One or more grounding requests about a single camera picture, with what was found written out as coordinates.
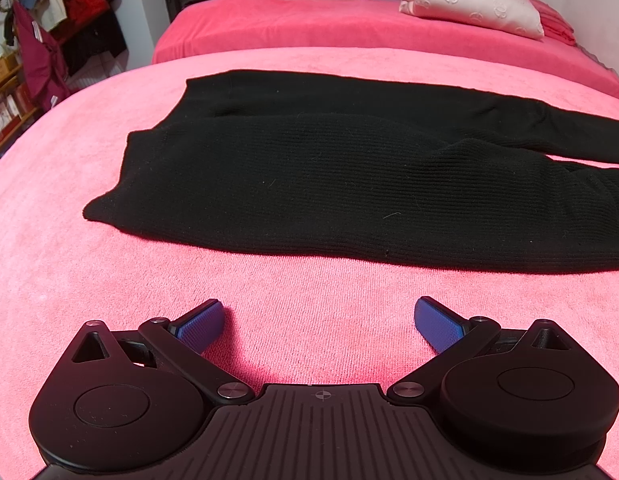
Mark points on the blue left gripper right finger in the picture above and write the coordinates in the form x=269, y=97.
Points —
x=440, y=327

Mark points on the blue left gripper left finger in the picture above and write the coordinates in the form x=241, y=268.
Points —
x=200, y=327

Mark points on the black knit pants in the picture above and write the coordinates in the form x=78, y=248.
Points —
x=291, y=164

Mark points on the pink blanket on near bed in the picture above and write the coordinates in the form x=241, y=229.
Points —
x=305, y=320

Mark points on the wooden shelf with items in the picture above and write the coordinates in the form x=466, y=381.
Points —
x=17, y=109

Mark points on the red folded cloth behind pillow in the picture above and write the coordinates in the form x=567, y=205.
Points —
x=554, y=25

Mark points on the pale pink satin pillow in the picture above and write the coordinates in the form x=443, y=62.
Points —
x=516, y=17

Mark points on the hanging clothes on rack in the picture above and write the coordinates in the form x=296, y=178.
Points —
x=57, y=39

